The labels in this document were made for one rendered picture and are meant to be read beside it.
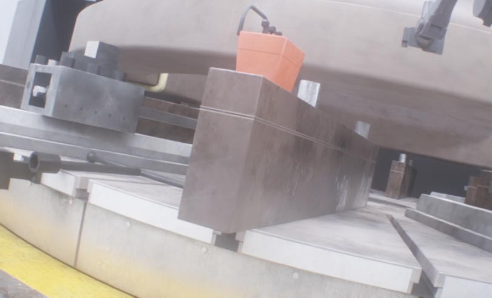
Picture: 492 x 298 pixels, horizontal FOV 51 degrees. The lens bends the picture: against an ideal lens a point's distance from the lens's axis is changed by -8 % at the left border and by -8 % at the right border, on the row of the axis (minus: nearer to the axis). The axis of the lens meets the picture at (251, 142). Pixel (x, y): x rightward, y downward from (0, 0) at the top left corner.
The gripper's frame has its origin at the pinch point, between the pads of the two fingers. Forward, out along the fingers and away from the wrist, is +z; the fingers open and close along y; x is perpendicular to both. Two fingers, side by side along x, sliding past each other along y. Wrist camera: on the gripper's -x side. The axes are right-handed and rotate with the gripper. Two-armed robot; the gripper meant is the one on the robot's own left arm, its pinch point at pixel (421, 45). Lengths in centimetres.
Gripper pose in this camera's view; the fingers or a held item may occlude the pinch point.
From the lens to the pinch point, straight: 192.8
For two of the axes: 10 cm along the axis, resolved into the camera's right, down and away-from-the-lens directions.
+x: -2.1, 9.8, -0.1
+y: -9.5, -2.1, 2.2
